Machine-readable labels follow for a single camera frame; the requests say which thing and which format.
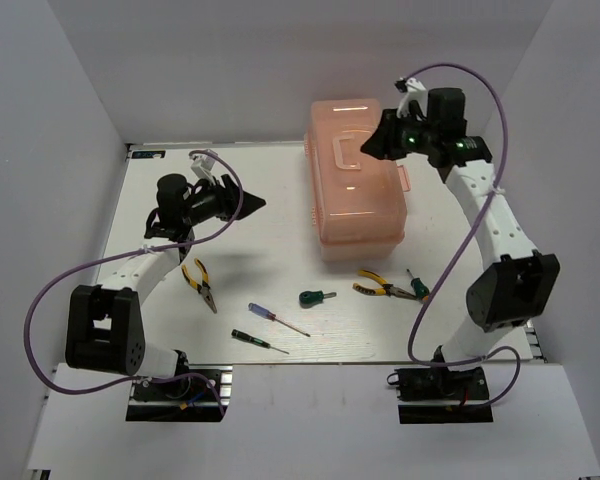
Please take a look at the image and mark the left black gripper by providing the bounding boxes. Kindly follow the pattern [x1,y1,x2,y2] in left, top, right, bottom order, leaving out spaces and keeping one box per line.
[183,175,267,227]

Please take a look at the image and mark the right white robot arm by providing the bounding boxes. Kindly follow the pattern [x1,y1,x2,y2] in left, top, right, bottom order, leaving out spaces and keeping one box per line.
[361,78,560,399]

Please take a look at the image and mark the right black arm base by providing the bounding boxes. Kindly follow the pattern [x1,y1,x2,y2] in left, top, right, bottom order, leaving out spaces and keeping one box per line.
[387,367,493,425]

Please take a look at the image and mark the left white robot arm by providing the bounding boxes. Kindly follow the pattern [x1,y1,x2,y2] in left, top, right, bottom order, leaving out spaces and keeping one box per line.
[65,174,266,399]

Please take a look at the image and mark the yellow pliers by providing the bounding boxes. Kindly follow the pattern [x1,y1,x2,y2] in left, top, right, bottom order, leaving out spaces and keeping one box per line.
[181,258,218,314]
[352,269,418,300]

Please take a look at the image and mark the blue handled screwdriver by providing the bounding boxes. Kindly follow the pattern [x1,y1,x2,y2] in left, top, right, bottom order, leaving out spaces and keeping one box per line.
[248,303,311,337]

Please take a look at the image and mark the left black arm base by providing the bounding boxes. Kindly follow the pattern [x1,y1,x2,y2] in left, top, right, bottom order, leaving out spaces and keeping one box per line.
[125,365,233,423]

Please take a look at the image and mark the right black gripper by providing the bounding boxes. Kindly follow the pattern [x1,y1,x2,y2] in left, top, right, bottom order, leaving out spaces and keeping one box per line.
[358,107,437,162]

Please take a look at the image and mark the stubby green screwdriver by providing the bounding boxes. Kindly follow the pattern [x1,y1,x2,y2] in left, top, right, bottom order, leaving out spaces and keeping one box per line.
[298,290,337,308]

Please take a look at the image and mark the green orange screwdriver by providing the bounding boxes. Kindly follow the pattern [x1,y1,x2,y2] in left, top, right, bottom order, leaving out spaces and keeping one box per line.
[406,269,430,302]

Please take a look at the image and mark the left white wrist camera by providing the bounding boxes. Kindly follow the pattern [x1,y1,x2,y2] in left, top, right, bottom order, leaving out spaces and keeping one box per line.
[189,150,216,183]

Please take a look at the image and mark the left blue table label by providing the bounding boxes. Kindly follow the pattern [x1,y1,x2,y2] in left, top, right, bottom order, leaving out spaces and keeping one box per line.
[131,150,166,159]

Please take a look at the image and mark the pink plastic toolbox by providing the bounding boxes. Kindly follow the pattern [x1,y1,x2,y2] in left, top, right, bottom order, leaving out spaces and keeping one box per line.
[304,99,410,262]

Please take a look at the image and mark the black precision screwdriver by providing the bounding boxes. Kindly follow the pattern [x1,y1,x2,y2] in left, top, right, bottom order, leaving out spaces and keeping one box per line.
[231,329,289,355]

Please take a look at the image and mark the yellow pliers right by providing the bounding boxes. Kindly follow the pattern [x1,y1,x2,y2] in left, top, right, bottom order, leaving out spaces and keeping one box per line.
[352,269,418,300]

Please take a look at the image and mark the yellow pliers left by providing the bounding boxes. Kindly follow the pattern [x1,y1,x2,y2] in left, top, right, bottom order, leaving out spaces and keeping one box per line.
[181,258,218,314]

